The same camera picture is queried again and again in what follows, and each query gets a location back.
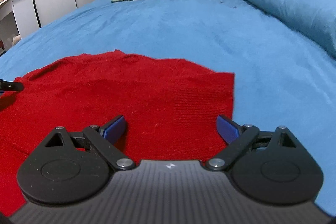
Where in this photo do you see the red knit sweater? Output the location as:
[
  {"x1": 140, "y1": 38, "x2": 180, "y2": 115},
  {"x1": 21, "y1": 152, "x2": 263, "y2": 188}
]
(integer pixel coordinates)
[{"x1": 1, "y1": 51, "x2": 235, "y2": 216}]

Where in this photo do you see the blue bed sheet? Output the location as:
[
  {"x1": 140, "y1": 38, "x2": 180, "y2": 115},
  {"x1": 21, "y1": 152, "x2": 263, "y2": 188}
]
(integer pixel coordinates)
[{"x1": 1, "y1": 0, "x2": 335, "y2": 214}]

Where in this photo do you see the white desk shelf unit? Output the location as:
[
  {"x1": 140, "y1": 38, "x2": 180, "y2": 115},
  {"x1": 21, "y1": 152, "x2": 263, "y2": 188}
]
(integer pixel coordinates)
[{"x1": 1, "y1": 0, "x2": 40, "y2": 52}]

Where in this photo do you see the blue rolled duvet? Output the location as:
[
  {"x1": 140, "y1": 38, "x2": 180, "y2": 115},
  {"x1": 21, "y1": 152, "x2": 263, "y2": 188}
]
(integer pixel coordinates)
[{"x1": 246, "y1": 0, "x2": 335, "y2": 57}]

